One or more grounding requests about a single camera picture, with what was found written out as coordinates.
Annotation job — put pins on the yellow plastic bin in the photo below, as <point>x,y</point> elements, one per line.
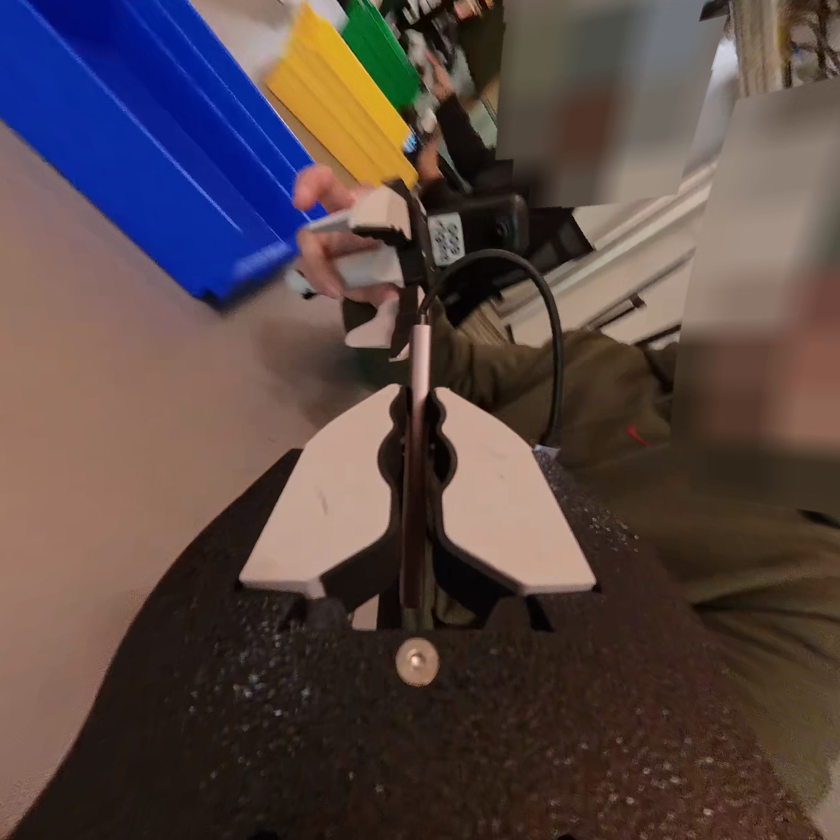
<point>341,98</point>

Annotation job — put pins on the green plastic bin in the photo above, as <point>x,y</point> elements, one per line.
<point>380,46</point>

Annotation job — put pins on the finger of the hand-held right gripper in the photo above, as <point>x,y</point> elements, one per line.
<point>384,213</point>
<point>367,269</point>

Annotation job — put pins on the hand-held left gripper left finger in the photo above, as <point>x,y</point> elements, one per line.
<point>328,499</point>

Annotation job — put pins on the person's right forearm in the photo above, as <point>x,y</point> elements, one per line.
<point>512,374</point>

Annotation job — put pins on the person's right hand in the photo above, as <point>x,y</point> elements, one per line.
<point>318,187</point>

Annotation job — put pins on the large blue plastic bin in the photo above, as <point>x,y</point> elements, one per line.
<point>131,131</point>

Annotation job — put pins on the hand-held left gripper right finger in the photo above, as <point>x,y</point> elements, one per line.
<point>505,505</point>

